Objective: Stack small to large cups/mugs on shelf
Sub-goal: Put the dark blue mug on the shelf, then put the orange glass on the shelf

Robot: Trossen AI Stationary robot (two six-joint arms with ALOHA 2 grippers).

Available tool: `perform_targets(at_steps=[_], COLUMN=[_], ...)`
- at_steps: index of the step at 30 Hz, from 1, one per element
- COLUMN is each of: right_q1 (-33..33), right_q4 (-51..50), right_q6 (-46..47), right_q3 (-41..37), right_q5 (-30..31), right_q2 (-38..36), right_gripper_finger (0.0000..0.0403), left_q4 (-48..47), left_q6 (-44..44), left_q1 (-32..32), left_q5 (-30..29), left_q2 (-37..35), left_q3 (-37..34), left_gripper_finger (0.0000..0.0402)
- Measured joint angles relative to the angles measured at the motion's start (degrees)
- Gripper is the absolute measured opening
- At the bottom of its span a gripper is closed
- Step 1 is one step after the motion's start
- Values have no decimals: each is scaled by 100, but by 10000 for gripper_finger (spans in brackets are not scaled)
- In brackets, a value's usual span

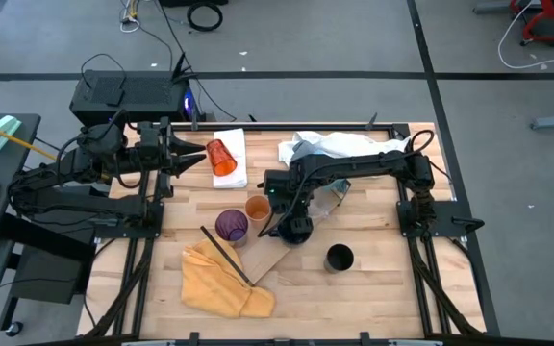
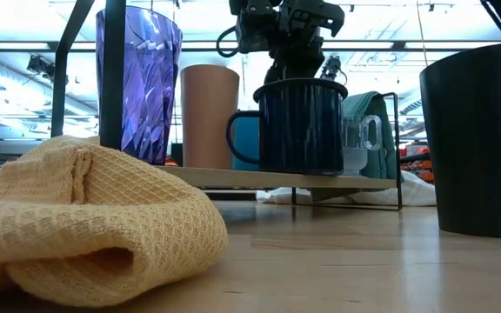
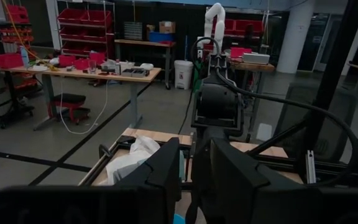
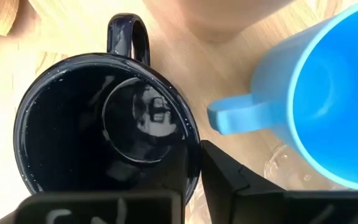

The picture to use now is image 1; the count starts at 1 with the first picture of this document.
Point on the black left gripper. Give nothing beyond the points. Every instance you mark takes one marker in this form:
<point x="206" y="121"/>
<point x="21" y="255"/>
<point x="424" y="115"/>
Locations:
<point x="154" y="149"/>

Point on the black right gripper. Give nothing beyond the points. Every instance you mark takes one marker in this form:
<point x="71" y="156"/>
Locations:
<point x="296" y="223"/>

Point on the orange faceted plastic tumbler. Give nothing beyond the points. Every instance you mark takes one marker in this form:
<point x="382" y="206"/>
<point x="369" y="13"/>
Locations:
<point x="220" y="158"/>

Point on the peach plastic cup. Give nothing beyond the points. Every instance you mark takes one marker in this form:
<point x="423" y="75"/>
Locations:
<point x="258" y="209"/>

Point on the matte black tall cup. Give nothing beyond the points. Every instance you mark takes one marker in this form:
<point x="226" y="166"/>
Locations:
<point x="338" y="258"/>

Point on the purple faceted plastic tumbler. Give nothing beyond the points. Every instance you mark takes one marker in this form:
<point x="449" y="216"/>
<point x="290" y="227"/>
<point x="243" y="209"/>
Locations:
<point x="232" y="226"/>

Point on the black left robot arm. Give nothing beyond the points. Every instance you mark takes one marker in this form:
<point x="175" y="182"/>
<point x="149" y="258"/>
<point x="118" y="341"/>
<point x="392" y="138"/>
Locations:
<point x="89" y="163"/>

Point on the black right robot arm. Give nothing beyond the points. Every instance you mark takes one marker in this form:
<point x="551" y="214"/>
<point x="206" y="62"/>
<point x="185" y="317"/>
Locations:
<point x="363" y="165"/>

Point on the white folded napkin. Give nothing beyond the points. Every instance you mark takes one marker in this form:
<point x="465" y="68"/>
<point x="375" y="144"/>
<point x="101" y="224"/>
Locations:
<point x="231" y="181"/>

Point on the grey cloth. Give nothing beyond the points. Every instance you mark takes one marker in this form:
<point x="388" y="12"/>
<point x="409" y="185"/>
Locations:
<point x="301" y="149"/>

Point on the black computer tower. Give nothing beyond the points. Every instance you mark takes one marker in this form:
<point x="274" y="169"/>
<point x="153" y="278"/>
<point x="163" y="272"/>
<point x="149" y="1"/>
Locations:
<point x="128" y="96"/>

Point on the white crumpled cloth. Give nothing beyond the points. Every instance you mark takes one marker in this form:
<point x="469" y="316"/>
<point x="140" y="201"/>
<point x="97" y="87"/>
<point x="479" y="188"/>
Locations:
<point x="344" y="143"/>

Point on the yellow waffle cloth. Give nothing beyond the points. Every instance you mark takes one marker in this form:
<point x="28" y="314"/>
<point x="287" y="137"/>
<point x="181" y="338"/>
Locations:
<point x="219" y="288"/>

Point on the yellow stick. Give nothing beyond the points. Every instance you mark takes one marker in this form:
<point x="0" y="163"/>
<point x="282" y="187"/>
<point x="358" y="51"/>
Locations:
<point x="12" y="139"/>

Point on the mint green stapler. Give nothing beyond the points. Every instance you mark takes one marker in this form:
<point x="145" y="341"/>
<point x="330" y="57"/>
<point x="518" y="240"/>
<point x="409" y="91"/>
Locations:
<point x="0" y="130"/>

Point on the red stool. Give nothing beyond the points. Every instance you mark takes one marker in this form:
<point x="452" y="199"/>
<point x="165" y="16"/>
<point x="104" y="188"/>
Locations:
<point x="546" y="24"/>

